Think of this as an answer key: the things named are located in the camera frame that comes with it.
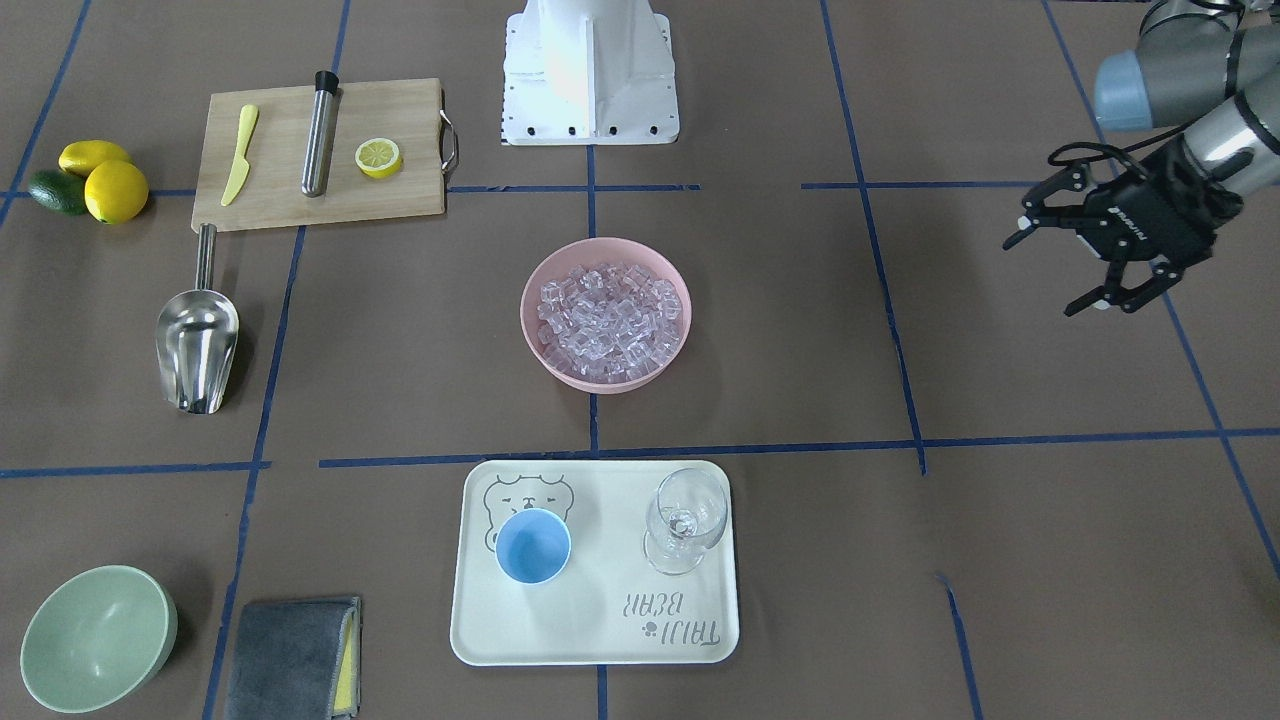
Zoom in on cream bear serving tray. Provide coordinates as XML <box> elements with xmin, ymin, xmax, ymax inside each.
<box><xmin>451</xmin><ymin>460</ymin><xmax>740</xmax><ymax>666</ymax></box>

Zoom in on pink bowl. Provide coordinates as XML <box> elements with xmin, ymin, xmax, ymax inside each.
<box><xmin>518</xmin><ymin>237</ymin><xmax>692</xmax><ymax>395</ymax></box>

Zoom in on clear wine glass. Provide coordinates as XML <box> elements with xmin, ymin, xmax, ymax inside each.
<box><xmin>643</xmin><ymin>468</ymin><xmax>730</xmax><ymax>577</ymax></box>

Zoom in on green bowl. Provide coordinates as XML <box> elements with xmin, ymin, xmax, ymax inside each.
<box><xmin>20</xmin><ymin>565</ymin><xmax>178</xmax><ymax>714</ymax></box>

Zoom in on yellow plastic knife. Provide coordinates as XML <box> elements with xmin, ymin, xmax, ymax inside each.
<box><xmin>220</xmin><ymin>104</ymin><xmax>260</xmax><ymax>208</ymax></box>

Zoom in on grey yellow folded cloth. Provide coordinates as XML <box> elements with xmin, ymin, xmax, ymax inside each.
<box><xmin>224</xmin><ymin>596</ymin><xmax>364</xmax><ymax>719</ymax></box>

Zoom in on clear ice cubes pile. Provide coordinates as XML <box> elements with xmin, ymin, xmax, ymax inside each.
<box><xmin>532</xmin><ymin>263</ymin><xmax>689</xmax><ymax>386</ymax></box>

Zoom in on light blue cup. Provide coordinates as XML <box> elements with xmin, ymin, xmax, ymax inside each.
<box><xmin>494</xmin><ymin>509</ymin><xmax>572</xmax><ymax>585</ymax></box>

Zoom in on stainless steel ice scoop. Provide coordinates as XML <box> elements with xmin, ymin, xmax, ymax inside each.
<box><xmin>155</xmin><ymin>223</ymin><xmax>241</xmax><ymax>415</ymax></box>

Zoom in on steel muddler black tip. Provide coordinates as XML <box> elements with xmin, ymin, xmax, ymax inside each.
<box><xmin>300</xmin><ymin>70</ymin><xmax>340</xmax><ymax>199</ymax></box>

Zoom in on yellow lemon front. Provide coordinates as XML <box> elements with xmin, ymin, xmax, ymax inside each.
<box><xmin>84</xmin><ymin>160</ymin><xmax>150</xmax><ymax>225</ymax></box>

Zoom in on half lemon slice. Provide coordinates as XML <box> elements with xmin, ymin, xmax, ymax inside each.
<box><xmin>355</xmin><ymin>137</ymin><xmax>403</xmax><ymax>179</ymax></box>

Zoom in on green lime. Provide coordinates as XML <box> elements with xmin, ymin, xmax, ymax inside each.
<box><xmin>27</xmin><ymin>170</ymin><xmax>88</xmax><ymax>217</ymax></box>

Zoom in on yellow lemon rear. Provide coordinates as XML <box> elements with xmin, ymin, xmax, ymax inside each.
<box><xmin>58</xmin><ymin>138</ymin><xmax>132</xmax><ymax>179</ymax></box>

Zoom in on wooden cutting board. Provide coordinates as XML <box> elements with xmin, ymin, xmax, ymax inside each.
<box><xmin>191</xmin><ymin>78</ymin><xmax>461</xmax><ymax>233</ymax></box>

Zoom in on yellow lemon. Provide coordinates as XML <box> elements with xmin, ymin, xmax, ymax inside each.
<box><xmin>58</xmin><ymin>138</ymin><xmax>132</xmax><ymax>179</ymax></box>
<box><xmin>84</xmin><ymin>160</ymin><xmax>150</xmax><ymax>225</ymax></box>

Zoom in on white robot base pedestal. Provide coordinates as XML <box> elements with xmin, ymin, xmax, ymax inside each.
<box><xmin>500</xmin><ymin>1</ymin><xmax>681</xmax><ymax>146</ymax></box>

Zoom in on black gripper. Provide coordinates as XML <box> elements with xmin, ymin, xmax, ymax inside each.
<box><xmin>1004</xmin><ymin>140</ymin><xmax>1244</xmax><ymax>316</ymax></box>

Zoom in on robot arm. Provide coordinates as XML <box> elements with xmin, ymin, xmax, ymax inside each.
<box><xmin>1005</xmin><ymin>1</ymin><xmax>1279</xmax><ymax>316</ymax></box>

